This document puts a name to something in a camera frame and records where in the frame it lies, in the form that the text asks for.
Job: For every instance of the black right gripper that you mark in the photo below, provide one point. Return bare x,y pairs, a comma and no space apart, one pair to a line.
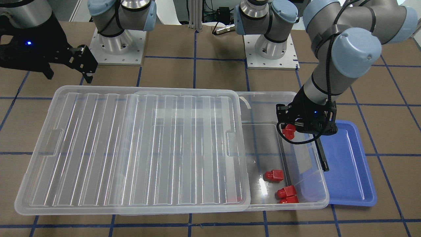
52,37

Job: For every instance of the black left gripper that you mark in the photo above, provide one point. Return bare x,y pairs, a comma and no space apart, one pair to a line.
303,103

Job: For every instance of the clear plastic box lid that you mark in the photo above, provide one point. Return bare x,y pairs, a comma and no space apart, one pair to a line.
73,164

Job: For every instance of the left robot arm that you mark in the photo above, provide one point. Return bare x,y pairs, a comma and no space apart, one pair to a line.
346,39

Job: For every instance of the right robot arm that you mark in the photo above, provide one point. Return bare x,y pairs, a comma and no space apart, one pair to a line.
80,34

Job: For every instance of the clear plastic storage box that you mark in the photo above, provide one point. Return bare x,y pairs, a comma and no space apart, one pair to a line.
279,158

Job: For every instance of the blue plastic tray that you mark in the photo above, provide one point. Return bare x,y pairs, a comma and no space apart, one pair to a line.
349,181

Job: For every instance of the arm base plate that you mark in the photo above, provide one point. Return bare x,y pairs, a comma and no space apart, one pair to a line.
126,49
271,52

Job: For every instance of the aluminium frame post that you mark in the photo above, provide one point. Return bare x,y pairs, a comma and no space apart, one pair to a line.
195,14

